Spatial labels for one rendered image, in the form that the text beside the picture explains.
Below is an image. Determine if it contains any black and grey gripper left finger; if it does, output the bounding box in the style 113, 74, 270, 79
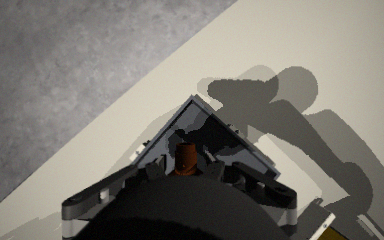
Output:
61, 154, 168, 240

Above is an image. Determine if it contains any yellow crate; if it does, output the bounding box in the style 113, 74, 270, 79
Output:
317, 227, 346, 240

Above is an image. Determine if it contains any brown bottle with green base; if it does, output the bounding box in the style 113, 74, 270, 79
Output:
168, 142, 204, 176

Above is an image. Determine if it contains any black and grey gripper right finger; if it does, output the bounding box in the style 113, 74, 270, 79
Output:
199, 153, 297, 238

